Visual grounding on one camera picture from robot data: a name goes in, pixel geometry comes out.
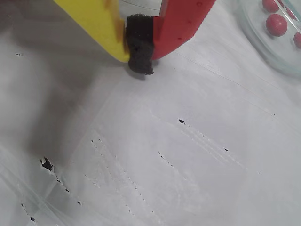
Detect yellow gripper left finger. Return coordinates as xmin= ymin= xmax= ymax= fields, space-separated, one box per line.
xmin=53 ymin=0 xmax=130 ymax=63

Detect red gripper right finger foam pad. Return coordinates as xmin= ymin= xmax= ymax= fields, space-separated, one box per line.
xmin=125 ymin=0 xmax=216 ymax=76

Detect red candy ball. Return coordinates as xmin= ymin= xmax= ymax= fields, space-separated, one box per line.
xmin=261 ymin=0 xmax=280 ymax=13
xmin=265 ymin=13 xmax=288 ymax=37
xmin=293 ymin=31 xmax=301 ymax=49

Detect small clear glass bowl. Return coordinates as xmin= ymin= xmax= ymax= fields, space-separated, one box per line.
xmin=237 ymin=0 xmax=301 ymax=79

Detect white plastic table cover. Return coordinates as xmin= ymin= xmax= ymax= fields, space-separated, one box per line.
xmin=0 ymin=0 xmax=301 ymax=226

